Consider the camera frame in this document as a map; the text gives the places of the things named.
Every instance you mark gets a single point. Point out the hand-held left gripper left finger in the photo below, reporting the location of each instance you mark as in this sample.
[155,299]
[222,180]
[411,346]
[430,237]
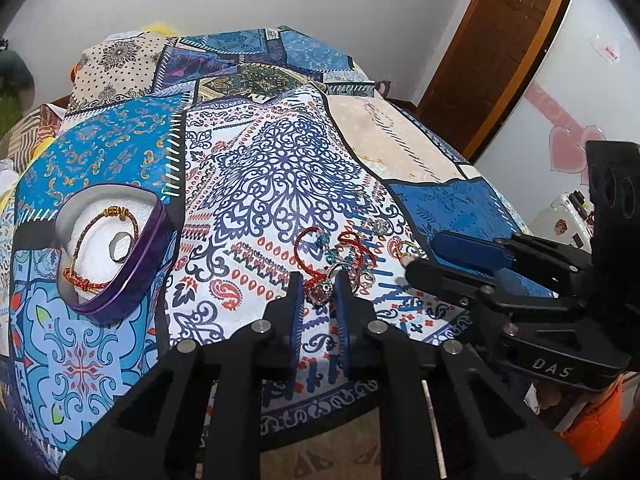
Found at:
[297,310]

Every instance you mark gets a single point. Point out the white suitcase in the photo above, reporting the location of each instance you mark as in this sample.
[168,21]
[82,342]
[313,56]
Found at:
[560,220]

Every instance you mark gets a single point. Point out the white foam lining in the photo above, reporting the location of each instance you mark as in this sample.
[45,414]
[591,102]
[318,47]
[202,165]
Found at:
[100,255]

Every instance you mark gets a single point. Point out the cluster of thin rings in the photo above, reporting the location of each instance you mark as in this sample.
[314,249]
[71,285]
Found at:
[361,277]

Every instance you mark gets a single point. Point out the teal bead earrings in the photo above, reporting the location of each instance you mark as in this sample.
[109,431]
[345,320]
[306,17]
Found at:
[330,255]

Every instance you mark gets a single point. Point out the orange cloth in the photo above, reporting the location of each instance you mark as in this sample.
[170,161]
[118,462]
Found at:
[597,420]

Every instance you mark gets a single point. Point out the yellow cloth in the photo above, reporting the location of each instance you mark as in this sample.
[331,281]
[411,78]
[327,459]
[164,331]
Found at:
[160,29]

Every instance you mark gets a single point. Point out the blue patterned patchwork blanket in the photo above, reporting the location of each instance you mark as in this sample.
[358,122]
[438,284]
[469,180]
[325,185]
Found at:
[280,170]

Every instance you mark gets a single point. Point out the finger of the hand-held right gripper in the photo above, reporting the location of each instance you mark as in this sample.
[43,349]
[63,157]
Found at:
[445,280]
[465,250]

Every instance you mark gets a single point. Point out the purple heart-shaped tin box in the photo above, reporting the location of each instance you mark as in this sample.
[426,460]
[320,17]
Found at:
[150,260]

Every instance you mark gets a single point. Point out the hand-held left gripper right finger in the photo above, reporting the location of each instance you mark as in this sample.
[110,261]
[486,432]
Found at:
[344,317]

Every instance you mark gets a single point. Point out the pink heart wall sticker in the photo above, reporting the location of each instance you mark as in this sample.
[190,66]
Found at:
[575,145]

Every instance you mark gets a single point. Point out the brown wooden door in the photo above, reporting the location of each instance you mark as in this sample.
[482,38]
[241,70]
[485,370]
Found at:
[500,50]

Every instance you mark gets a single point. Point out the silver flower earring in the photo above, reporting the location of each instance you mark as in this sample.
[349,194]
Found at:
[381,227]

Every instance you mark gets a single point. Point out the silver bead charm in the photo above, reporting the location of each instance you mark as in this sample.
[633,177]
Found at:
[320,292]

